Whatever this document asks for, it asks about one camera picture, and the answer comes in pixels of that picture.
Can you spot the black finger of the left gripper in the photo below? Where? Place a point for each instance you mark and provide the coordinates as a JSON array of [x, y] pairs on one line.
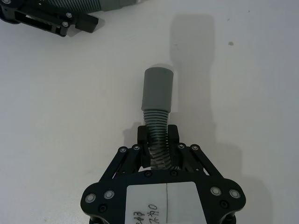
[[35, 21]]

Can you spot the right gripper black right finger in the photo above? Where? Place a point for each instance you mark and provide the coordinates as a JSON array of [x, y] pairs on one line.
[[189, 158]]

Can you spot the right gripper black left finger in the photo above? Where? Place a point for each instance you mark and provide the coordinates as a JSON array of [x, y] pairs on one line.
[[130, 158]]

